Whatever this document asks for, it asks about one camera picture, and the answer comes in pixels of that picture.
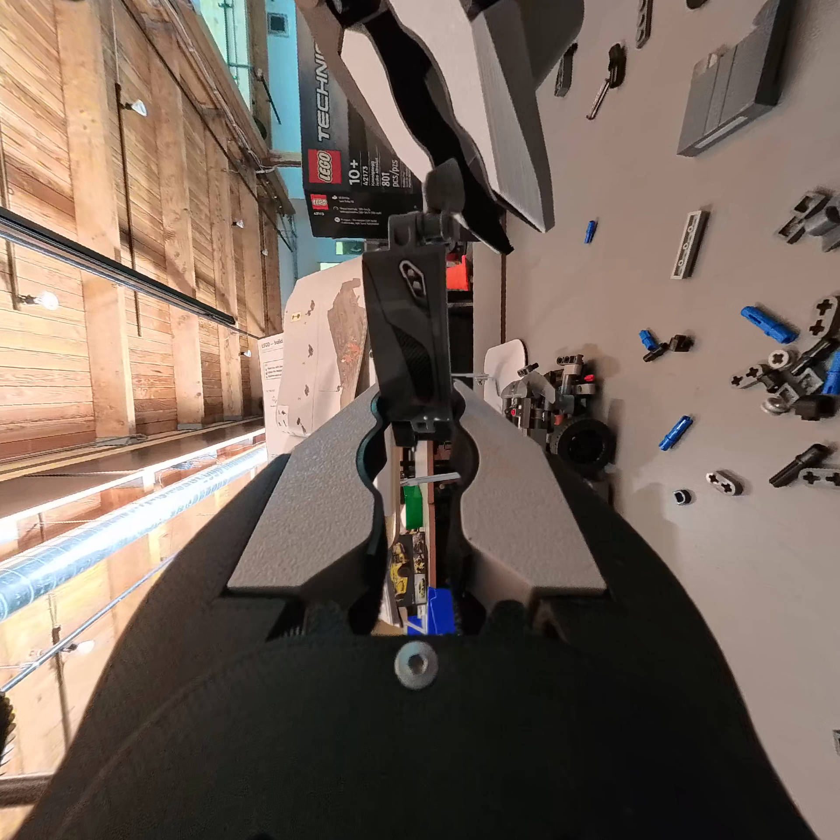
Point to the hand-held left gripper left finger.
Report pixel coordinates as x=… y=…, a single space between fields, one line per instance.
x=308 y=525

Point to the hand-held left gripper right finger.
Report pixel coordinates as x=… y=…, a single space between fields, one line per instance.
x=531 y=525

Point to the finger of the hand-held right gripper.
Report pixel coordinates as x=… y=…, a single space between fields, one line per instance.
x=512 y=118
x=374 y=65

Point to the dark grey lego fender assembly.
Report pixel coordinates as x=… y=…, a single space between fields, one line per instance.
x=400 y=328

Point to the grey lego liftarm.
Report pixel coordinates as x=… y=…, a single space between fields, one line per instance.
x=565 y=69

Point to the brown lego axle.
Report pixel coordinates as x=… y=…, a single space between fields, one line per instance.
x=597 y=102

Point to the grey lego car model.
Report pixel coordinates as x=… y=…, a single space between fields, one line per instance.
x=584 y=443

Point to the black angled lego connector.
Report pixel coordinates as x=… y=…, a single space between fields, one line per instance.
x=617 y=62

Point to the black lego set box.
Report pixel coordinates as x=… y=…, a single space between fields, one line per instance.
x=341 y=197

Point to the blue lego pin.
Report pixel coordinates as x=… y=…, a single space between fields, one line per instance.
x=833 y=374
x=768 y=323
x=676 y=433
x=590 y=231
x=648 y=338

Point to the small black lego bush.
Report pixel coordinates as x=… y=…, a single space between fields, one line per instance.
x=682 y=497

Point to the long grey lego plate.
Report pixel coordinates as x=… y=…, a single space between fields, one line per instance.
x=644 y=23

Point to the lego instruction booklet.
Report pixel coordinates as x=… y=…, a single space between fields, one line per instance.
x=321 y=341

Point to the grey two-hole lego connector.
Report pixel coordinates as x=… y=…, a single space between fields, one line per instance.
x=725 y=483

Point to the short light grey lego plate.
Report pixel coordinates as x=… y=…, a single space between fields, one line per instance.
x=690 y=244

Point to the grey lego panel assembly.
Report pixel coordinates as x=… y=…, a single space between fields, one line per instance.
x=728 y=85

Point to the cluster of small lego connectors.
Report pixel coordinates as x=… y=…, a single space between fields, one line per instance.
x=784 y=380

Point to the grey lego axle connector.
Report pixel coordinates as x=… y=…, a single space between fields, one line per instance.
x=820 y=478

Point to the grey lego clip piece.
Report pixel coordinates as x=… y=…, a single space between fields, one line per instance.
x=797 y=220

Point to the green box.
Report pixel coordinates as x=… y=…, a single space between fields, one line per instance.
x=413 y=508

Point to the box with yellow car picture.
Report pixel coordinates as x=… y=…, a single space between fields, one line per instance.
x=407 y=571

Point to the blue plastic bin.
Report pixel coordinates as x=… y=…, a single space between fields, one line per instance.
x=433 y=610

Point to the white paper sign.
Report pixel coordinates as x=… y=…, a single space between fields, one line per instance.
x=272 y=394

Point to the orange box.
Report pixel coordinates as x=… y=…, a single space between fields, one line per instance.
x=458 y=275

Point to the silver insulated pipe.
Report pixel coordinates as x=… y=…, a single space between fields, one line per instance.
x=98 y=538

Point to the hanging light bulb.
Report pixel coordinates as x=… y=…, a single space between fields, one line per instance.
x=47 y=300
x=136 y=107

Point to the grey lego bracket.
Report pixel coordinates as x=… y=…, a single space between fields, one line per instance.
x=828 y=226

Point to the black metal rail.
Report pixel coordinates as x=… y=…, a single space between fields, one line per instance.
x=98 y=259

